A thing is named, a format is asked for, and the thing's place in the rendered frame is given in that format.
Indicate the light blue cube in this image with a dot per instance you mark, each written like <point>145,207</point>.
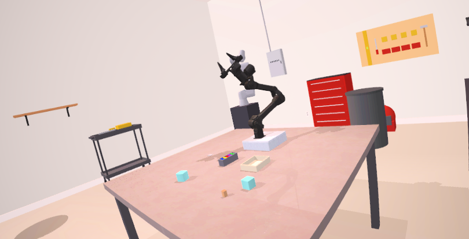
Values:
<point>248,183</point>
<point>182,176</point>

